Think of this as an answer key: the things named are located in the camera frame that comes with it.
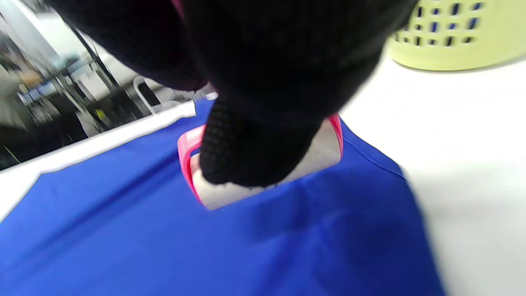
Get person's right hand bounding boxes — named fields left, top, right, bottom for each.
left=43, top=0, right=420, bottom=187

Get pink lint roller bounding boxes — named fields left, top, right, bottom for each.
left=172, top=0, right=344, bottom=211

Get blue t-shirt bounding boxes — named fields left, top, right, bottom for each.
left=0, top=99, right=446, bottom=296

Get yellow perforated plastic basket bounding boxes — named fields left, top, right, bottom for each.
left=388, top=0, right=526, bottom=71

